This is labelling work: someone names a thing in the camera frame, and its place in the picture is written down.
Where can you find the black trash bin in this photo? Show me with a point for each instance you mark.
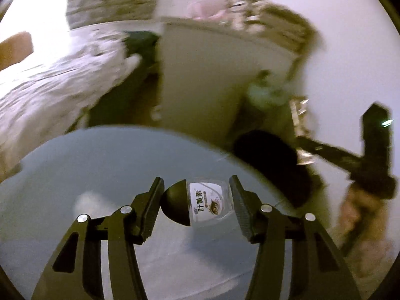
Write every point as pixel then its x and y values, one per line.
pixel 278 162

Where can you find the brown wooden headboard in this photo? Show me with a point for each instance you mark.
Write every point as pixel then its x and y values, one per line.
pixel 15 49

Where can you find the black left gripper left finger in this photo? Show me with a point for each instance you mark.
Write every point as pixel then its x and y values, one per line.
pixel 74 268

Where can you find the green translucent bag on cabinet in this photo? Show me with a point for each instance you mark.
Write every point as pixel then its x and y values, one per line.
pixel 267 90

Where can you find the person's hand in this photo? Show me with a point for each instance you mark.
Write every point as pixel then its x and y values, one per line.
pixel 363 219

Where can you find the small clear bottle black cap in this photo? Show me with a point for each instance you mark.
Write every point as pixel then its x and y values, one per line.
pixel 198 202

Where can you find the gold foil snack wrapper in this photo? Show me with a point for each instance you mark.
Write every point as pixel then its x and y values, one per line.
pixel 298 108

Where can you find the white cabinet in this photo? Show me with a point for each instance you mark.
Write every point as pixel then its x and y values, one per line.
pixel 205 71

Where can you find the bed with white duvet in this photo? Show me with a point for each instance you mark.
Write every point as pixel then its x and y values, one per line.
pixel 42 99

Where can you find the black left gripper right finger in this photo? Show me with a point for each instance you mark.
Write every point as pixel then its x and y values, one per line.
pixel 318 270

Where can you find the round blue-grey table cloth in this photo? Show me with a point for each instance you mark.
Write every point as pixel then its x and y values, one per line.
pixel 97 171

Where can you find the pile of toys and books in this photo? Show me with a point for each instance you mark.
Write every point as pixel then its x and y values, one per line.
pixel 261 18

